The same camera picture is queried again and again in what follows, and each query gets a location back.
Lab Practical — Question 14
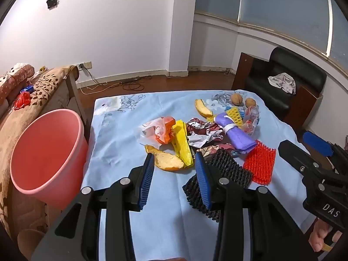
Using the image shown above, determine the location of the yellow foam fruit net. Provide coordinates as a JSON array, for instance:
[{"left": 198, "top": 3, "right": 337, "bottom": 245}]
[{"left": 227, "top": 107, "right": 242, "bottom": 127}]

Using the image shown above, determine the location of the polka dot rolled quilt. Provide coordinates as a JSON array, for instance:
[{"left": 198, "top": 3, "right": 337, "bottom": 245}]
[{"left": 0, "top": 63, "right": 35, "bottom": 104}]

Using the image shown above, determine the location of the long white cable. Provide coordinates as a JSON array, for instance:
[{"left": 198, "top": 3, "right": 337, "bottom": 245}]
[{"left": 79, "top": 68, "right": 125, "bottom": 94}]

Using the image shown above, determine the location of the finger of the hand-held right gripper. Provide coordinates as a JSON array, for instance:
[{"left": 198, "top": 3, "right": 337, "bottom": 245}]
[
  {"left": 278, "top": 140, "right": 336, "bottom": 181},
  {"left": 303, "top": 131, "right": 340, "bottom": 157}
]

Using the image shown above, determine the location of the person's right hand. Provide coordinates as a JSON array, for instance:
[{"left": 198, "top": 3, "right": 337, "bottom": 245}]
[{"left": 308, "top": 219, "right": 343, "bottom": 253}]

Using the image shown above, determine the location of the crumpled patterned cloth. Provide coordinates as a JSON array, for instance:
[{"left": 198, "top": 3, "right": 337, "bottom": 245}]
[{"left": 268, "top": 72, "right": 296, "bottom": 95}]

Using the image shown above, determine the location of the red plastic bag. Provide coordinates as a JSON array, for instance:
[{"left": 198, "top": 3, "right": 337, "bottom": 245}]
[{"left": 13, "top": 91, "right": 31, "bottom": 110}]

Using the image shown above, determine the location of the small orange peel piece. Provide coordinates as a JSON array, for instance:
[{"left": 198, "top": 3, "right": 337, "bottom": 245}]
[{"left": 195, "top": 99, "right": 214, "bottom": 119}]

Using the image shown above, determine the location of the bed with brown blanket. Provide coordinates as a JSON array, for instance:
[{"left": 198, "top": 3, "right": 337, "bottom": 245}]
[{"left": 0, "top": 65, "right": 79, "bottom": 251}]

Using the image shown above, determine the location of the maroon foil wrapper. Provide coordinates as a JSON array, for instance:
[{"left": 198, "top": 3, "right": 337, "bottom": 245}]
[{"left": 186, "top": 117, "right": 240, "bottom": 165}]

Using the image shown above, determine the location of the purple plastic bag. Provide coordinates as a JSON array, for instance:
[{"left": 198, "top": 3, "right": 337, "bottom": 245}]
[{"left": 214, "top": 112, "right": 257, "bottom": 155}]

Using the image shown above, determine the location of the black leather armchair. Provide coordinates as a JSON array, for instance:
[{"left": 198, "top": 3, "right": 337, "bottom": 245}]
[{"left": 232, "top": 46, "right": 327, "bottom": 131}]

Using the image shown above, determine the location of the black foam fruit net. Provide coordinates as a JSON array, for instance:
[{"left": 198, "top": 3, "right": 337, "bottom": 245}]
[{"left": 182, "top": 148, "right": 253, "bottom": 225}]

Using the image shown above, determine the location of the tan rounded object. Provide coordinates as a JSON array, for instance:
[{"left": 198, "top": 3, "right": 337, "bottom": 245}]
[{"left": 18, "top": 230, "right": 45, "bottom": 260}]

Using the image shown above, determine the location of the yellow plastic bag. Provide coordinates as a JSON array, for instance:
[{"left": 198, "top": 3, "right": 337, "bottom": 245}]
[{"left": 171, "top": 120, "right": 194, "bottom": 169}]

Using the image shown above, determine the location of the light grey window blind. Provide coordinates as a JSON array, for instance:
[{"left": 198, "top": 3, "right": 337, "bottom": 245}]
[{"left": 239, "top": 0, "right": 331, "bottom": 55}]

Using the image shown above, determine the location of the orange and white plastic bag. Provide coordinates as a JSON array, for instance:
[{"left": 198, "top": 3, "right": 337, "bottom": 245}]
[{"left": 137, "top": 116, "right": 177, "bottom": 145}]

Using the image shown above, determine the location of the red foam fruit net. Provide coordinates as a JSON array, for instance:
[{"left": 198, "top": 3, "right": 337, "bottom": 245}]
[{"left": 243, "top": 140, "right": 276, "bottom": 186}]

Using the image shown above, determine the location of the large orange peel piece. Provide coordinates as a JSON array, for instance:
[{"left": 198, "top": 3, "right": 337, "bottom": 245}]
[{"left": 145, "top": 145, "right": 185, "bottom": 171}]

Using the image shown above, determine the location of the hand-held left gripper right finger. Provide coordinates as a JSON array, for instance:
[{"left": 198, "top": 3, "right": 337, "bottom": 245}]
[{"left": 194, "top": 151, "right": 318, "bottom": 261}]

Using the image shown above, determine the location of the clear plastic wrapper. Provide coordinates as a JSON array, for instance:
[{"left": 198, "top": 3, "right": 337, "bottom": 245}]
[{"left": 242, "top": 105, "right": 260, "bottom": 136}]

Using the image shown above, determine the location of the pink plastic bucket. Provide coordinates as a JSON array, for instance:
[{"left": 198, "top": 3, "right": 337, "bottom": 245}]
[{"left": 10, "top": 109, "right": 89, "bottom": 210}]

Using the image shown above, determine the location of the black coiled cable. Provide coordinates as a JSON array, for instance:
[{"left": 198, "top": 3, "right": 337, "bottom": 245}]
[{"left": 122, "top": 75, "right": 153, "bottom": 91}]

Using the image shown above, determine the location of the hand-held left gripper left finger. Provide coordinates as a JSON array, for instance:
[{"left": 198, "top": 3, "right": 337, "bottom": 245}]
[{"left": 31, "top": 152, "right": 155, "bottom": 261}]

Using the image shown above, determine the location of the light blue floral tablecloth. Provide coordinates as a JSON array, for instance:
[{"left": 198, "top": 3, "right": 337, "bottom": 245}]
[{"left": 80, "top": 88, "right": 317, "bottom": 261}]

